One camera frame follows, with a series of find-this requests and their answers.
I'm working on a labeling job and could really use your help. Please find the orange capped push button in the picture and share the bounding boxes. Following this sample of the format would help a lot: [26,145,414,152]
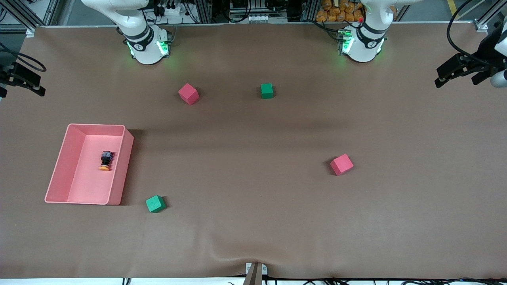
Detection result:
[99,151,114,172]

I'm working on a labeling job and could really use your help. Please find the pink plastic bin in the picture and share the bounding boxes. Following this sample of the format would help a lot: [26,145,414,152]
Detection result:
[44,123,134,205]

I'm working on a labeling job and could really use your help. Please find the orange packaged goods pile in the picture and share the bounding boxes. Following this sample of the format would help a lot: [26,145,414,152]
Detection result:
[316,0,365,23]

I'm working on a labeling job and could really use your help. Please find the pink foam cube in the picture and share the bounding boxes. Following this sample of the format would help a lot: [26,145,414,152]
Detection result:
[178,83,200,106]
[330,154,355,176]

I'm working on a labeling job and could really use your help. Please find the white power strip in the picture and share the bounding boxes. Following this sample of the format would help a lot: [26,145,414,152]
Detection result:
[156,3,183,16]

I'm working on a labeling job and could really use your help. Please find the aluminium frame profile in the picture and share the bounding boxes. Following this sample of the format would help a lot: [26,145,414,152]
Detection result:
[300,0,317,21]
[0,0,60,37]
[473,0,507,32]
[194,0,213,23]

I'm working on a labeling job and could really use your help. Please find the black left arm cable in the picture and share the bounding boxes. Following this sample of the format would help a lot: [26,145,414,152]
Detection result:
[446,0,494,66]

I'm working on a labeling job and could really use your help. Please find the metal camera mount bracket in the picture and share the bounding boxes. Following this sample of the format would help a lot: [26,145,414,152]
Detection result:
[242,262,268,285]

